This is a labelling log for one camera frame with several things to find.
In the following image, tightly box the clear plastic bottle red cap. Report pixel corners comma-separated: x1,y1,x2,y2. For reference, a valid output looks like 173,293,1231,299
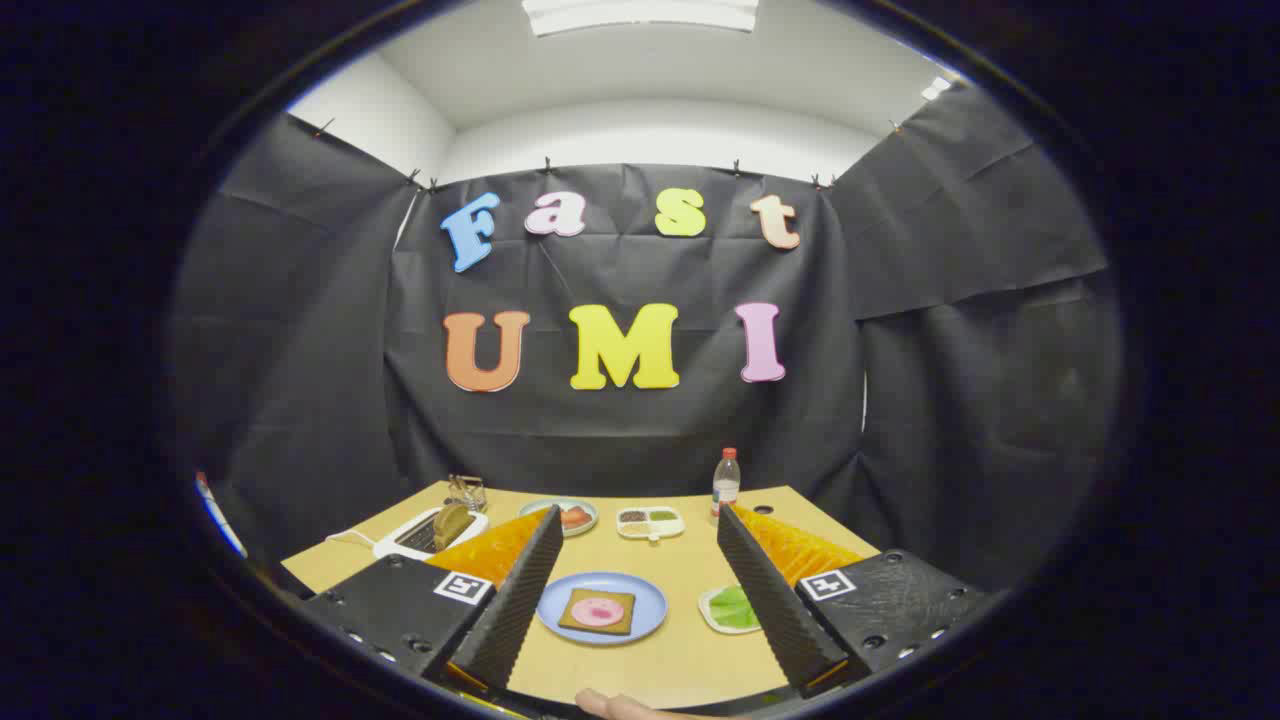
712,447,742,523

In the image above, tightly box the square brown bread slice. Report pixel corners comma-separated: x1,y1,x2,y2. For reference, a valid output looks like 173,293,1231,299
558,588,637,636

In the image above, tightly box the black backdrop cloth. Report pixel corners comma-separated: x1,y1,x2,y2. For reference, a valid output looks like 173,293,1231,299
170,85,1121,591

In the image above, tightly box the small white square plate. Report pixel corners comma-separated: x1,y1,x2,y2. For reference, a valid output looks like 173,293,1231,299
698,585,766,636

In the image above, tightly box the white toaster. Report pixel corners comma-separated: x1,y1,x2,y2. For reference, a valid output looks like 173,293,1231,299
373,505,491,561

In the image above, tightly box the long ceiling light panel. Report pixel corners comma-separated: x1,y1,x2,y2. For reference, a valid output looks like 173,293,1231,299
520,0,761,38

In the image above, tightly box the white and red object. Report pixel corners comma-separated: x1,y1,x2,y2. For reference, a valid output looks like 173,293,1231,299
195,470,248,558

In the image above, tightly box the rounded brown toast slice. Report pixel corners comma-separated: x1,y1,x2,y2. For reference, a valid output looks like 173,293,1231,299
433,503,473,551

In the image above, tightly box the white divided dish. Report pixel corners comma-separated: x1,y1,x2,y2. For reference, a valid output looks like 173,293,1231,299
616,506,686,542

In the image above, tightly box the green lettuce leaf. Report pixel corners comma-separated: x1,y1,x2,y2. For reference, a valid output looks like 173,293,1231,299
708,587,761,631

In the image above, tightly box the pale green round plate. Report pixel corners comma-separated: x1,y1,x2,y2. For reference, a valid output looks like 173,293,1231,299
518,498,599,538

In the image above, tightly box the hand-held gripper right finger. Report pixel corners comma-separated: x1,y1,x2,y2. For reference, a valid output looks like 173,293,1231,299
717,503,986,699

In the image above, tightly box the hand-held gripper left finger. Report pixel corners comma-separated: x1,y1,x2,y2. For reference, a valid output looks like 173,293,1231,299
300,505,564,693

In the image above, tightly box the blue round plate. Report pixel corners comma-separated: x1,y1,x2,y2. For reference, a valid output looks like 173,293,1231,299
537,572,668,646

